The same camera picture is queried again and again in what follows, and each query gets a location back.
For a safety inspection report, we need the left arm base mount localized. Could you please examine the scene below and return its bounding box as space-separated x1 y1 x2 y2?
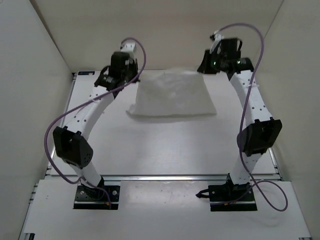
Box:
73 180 121 210

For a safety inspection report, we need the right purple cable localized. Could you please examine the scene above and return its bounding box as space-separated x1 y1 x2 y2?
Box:
213 23 289 213

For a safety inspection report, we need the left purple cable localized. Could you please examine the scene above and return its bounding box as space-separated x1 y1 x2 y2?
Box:
44 37 147 185

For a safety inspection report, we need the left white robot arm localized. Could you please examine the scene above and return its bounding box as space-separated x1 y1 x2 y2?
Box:
53 47 138 199

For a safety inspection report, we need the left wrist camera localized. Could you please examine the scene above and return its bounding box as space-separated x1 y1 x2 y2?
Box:
120 42 137 53

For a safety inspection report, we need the left blue corner label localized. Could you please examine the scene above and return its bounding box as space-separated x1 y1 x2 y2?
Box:
77 71 95 76

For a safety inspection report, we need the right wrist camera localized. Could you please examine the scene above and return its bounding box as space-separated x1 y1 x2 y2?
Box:
209 30 224 54

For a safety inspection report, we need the white skirt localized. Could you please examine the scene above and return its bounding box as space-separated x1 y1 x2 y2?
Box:
127 69 217 118

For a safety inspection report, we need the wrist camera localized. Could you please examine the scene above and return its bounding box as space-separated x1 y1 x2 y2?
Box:
209 30 224 54
120 42 137 53

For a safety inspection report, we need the aluminium table rail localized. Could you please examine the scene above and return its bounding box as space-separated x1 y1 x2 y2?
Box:
103 174 227 182

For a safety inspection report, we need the purple cable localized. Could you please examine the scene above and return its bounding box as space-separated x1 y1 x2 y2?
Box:
213 23 289 213
44 37 147 185

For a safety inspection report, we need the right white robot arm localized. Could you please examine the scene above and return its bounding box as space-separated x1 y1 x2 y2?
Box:
197 33 282 200

